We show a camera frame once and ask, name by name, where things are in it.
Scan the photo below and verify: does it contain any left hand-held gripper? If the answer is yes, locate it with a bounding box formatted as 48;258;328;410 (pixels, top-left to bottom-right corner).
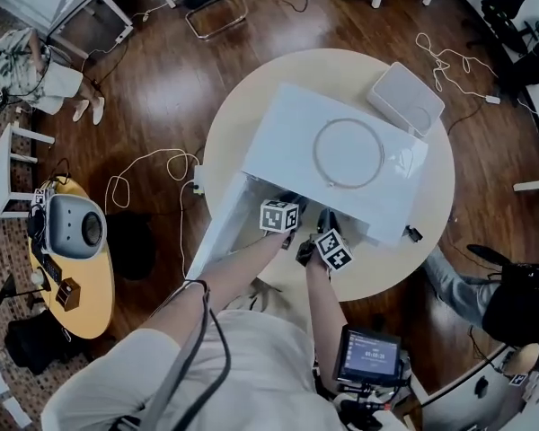
259;190;309;251

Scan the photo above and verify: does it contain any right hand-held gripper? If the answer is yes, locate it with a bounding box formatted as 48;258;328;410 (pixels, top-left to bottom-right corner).
296;208;355;272

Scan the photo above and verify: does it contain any white microwave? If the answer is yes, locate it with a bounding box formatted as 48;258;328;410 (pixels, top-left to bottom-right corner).
185;82;430;283

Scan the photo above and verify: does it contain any person's left forearm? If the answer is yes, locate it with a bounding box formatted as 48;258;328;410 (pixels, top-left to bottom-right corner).
147;230;291;331

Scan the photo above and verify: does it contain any person's right forearm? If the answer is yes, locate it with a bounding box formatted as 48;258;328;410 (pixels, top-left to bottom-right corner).
305;258;349;385

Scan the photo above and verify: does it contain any white power strip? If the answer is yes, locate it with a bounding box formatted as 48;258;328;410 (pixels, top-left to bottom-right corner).
191;163;207;198

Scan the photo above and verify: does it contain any small black monitor screen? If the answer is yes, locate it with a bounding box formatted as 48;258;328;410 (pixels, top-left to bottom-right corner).
331;324;403;388

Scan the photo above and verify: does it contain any person's white shirt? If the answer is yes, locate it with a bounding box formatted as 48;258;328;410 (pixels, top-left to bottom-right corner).
40;285;342;431

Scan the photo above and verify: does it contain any white square box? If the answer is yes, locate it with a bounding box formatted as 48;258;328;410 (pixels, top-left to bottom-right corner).
366;60;446;140

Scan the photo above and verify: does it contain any silver laptop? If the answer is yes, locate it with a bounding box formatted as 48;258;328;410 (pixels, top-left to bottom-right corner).
421;342;517;431

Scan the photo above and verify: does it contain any yellow oval side table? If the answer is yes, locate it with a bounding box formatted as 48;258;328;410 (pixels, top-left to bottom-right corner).
28;176;116;341

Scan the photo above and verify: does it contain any grey rounded speaker device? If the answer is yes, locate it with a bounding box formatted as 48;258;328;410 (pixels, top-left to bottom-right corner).
43;192;109;260

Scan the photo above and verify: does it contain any small brown box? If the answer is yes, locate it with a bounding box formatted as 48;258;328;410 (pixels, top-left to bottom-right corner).
54;277;82;310

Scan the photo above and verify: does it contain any black remote control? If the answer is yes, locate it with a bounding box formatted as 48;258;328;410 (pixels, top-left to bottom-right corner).
30;239;65;294

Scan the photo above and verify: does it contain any black backpack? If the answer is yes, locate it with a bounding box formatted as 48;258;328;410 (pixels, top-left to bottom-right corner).
3;308;93;377

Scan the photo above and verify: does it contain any white stool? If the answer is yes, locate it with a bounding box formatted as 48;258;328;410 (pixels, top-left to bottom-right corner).
0;120;57;220

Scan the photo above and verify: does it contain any black office chair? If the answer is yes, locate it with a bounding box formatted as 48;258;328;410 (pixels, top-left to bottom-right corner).
479;0;536;57

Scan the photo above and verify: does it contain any thin beige cable loop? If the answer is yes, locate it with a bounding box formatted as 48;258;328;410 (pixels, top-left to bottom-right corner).
313;119;386;191

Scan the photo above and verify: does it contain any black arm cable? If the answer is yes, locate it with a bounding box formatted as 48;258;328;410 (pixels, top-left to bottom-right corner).
179;278;233;431

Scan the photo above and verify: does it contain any black camera rig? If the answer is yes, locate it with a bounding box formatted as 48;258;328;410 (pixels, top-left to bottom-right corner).
313;373;417;431

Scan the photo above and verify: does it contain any long white floor cable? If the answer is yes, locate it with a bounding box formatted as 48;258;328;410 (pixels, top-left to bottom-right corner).
104;147;204;280

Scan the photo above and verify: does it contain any tangled white charger cable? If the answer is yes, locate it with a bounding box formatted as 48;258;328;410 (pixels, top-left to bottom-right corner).
414;31;503;106

